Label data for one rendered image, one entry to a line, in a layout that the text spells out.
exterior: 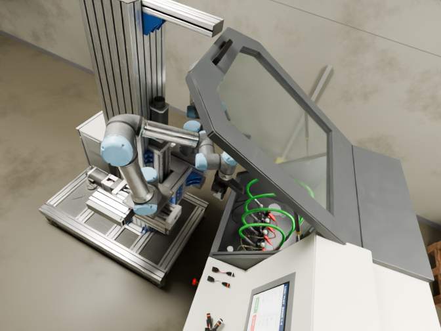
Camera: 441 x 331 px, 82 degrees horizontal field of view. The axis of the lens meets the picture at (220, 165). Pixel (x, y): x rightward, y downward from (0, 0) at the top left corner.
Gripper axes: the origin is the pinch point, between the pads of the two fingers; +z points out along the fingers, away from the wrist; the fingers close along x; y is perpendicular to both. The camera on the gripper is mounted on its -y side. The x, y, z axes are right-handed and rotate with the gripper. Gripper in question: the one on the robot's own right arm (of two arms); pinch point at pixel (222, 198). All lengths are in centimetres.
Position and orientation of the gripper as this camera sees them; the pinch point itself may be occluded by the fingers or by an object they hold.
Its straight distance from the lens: 142.0
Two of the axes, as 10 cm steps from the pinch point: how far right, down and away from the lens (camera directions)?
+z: -1.7, 6.5, 7.4
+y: -9.4, -3.2, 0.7
